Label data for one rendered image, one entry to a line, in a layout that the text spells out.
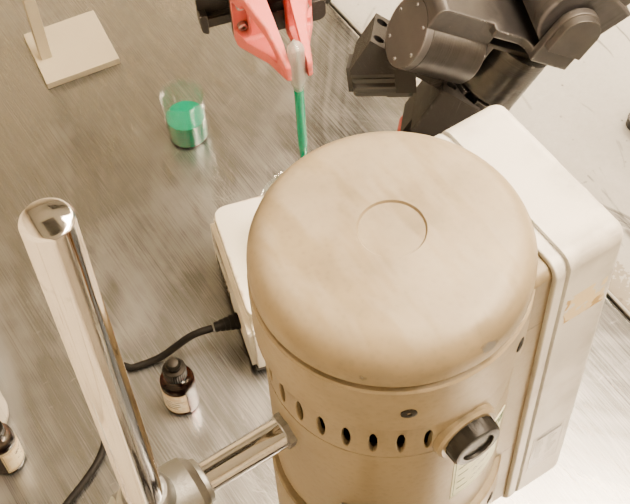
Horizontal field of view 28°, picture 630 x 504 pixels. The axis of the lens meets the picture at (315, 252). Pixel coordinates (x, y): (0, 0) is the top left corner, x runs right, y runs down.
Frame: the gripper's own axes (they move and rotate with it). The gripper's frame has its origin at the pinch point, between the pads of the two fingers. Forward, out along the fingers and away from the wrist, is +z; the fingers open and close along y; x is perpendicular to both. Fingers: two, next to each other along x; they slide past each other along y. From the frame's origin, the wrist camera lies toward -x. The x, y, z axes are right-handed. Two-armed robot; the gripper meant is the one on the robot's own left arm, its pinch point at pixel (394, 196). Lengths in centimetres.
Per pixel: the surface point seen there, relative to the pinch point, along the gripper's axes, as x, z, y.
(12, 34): -37.6, 21.8, -22.9
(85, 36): -30.6, 17.2, -22.5
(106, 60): -27.6, 16.4, -19.5
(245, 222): -11.3, 5.3, 6.2
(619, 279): 21.7, -3.9, 0.5
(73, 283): -27, -41, 64
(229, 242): -11.9, 6.2, 8.4
